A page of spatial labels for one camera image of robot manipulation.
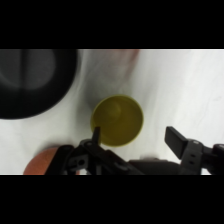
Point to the yellow plastic cup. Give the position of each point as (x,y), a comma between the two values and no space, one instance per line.
(118,120)

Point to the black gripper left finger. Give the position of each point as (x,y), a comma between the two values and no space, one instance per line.
(85,156)

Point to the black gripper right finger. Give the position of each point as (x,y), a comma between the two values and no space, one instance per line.
(195,156)

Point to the black bowl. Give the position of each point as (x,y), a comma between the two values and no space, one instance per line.
(30,83)

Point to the red plush fruit green leaf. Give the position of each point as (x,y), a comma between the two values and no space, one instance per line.
(38,165)

